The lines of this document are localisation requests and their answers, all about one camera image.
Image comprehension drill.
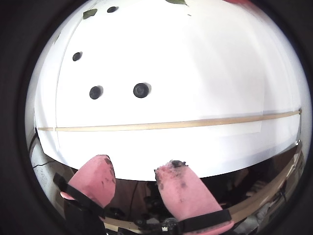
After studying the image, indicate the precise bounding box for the large green leaf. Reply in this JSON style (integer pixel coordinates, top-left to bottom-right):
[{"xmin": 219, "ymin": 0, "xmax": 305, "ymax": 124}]
[{"xmin": 82, "ymin": 8, "xmax": 98, "ymax": 20}]

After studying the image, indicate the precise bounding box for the long wooden dowel stick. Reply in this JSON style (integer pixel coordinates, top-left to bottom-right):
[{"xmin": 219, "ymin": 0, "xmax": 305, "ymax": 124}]
[{"xmin": 37, "ymin": 110, "xmax": 303, "ymax": 132}]

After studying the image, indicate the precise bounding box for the large dark blueberry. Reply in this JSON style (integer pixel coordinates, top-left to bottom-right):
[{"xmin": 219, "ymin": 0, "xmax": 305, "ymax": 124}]
[
  {"xmin": 133, "ymin": 82, "xmax": 150, "ymax": 99},
  {"xmin": 89, "ymin": 85, "xmax": 104, "ymax": 100}
]

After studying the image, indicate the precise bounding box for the pink-tipped black gripper finger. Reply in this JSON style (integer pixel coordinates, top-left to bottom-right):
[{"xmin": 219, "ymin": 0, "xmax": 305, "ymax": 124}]
[
  {"xmin": 153, "ymin": 160, "xmax": 235, "ymax": 235},
  {"xmin": 53, "ymin": 154, "xmax": 117, "ymax": 235}
]

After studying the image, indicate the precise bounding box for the green leaf with stem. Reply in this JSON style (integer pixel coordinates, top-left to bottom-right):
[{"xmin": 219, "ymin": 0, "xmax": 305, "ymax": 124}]
[{"xmin": 165, "ymin": 0, "xmax": 189, "ymax": 7}]

